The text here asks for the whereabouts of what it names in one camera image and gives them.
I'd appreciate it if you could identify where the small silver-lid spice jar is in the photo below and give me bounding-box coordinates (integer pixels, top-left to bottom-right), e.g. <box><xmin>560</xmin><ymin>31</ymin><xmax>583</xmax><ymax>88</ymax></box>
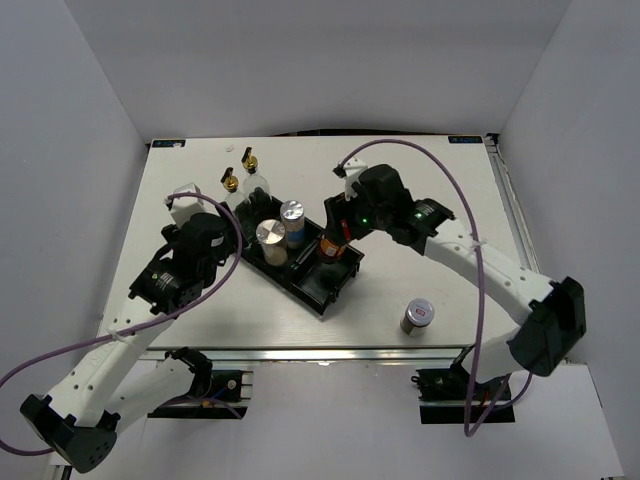
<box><xmin>400</xmin><ymin>298</ymin><xmax>435</xmax><ymax>337</ymax></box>

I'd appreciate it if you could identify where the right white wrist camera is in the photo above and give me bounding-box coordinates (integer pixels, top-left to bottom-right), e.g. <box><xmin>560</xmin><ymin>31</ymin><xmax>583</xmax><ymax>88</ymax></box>
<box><xmin>333</xmin><ymin>156</ymin><xmax>368</xmax><ymax>201</ymax></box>

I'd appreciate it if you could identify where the dark sauce glass bottle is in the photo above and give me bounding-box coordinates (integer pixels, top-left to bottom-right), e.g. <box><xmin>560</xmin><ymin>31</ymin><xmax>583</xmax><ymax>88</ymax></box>
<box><xmin>241</xmin><ymin>147</ymin><xmax>271</xmax><ymax>213</ymax></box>

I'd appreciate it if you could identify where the right blue logo sticker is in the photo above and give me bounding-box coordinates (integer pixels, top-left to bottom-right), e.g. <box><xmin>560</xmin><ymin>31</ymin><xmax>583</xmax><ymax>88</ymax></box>
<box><xmin>447</xmin><ymin>135</ymin><xmax>484</xmax><ymax>144</ymax></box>

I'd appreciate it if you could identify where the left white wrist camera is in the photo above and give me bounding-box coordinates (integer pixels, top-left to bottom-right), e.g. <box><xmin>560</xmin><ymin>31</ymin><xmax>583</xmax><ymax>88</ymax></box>
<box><xmin>164</xmin><ymin>182</ymin><xmax>207</xmax><ymax>229</ymax></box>

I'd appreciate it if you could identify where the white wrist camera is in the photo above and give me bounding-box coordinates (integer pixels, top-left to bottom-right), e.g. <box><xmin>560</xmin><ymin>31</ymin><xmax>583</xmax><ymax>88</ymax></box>
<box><xmin>164</xmin><ymin>182</ymin><xmax>207</xmax><ymax>229</ymax></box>
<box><xmin>333</xmin><ymin>156</ymin><xmax>368</xmax><ymax>201</ymax></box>

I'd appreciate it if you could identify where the left blue logo sticker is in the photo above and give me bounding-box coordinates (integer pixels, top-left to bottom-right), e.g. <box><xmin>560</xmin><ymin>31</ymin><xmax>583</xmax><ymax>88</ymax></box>
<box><xmin>151</xmin><ymin>139</ymin><xmax>186</xmax><ymax>149</ymax></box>

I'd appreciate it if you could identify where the silver-lid clear shaker jar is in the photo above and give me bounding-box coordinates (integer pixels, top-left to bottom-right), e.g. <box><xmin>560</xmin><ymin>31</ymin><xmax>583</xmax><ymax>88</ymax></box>
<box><xmin>256</xmin><ymin>219</ymin><xmax>288</xmax><ymax>267</ymax></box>

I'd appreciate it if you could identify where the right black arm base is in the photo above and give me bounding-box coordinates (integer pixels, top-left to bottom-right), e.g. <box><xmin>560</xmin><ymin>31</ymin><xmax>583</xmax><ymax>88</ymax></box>
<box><xmin>411</xmin><ymin>367</ymin><xmax>504</xmax><ymax>425</ymax></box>

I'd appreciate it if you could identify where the red-lid dark sauce jar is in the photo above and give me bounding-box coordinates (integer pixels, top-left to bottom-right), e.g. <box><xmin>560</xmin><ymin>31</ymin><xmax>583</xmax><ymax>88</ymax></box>
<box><xmin>318</xmin><ymin>219</ymin><xmax>351</xmax><ymax>263</ymax></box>

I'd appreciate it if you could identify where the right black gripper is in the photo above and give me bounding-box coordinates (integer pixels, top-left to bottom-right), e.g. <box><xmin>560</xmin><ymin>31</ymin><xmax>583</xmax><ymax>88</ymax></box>
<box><xmin>323</xmin><ymin>187</ymin><xmax>390</xmax><ymax>247</ymax></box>

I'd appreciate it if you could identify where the white blue-label shaker bottle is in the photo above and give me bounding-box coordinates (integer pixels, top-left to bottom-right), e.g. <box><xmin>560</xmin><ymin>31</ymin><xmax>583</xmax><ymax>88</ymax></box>
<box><xmin>280</xmin><ymin>200</ymin><xmax>305</xmax><ymax>249</ymax></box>

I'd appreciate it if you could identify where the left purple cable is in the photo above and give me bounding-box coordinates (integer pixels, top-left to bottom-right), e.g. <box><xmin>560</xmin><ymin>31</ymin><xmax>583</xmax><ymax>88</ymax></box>
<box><xmin>0</xmin><ymin>193</ymin><xmax>249</xmax><ymax>456</ymax></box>

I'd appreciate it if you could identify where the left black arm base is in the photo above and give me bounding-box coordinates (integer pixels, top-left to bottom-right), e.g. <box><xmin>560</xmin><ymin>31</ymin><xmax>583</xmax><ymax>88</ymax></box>
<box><xmin>147</xmin><ymin>347</ymin><xmax>253</xmax><ymax>420</ymax></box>

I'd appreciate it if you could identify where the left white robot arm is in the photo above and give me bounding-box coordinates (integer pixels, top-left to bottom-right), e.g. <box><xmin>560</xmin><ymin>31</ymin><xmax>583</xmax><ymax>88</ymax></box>
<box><xmin>20</xmin><ymin>213</ymin><xmax>237</xmax><ymax>473</ymax></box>

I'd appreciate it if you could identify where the clear oil glass bottle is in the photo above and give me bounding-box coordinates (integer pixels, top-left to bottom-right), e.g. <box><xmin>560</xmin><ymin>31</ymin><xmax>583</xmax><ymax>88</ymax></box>
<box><xmin>220</xmin><ymin>167</ymin><xmax>247</xmax><ymax>212</ymax></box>

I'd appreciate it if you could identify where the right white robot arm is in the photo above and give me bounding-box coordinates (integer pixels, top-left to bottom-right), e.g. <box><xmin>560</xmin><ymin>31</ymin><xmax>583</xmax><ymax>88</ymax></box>
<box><xmin>319</xmin><ymin>160</ymin><xmax>586</xmax><ymax>399</ymax></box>

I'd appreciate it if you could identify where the black three-compartment tray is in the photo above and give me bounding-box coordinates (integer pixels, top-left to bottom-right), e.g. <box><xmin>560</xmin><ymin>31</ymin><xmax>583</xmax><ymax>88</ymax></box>
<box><xmin>235</xmin><ymin>197</ymin><xmax>364</xmax><ymax>315</ymax></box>

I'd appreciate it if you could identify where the blue logo sticker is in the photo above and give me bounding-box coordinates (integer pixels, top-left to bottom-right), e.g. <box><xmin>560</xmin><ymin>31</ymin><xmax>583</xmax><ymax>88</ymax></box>
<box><xmin>151</xmin><ymin>139</ymin><xmax>186</xmax><ymax>149</ymax></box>
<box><xmin>447</xmin><ymin>135</ymin><xmax>484</xmax><ymax>144</ymax></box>

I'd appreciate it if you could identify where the aluminium front rail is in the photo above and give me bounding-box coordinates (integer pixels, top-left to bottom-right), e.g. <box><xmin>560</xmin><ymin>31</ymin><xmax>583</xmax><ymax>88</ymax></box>
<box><xmin>139</xmin><ymin>345</ymin><xmax>476</xmax><ymax>364</ymax></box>

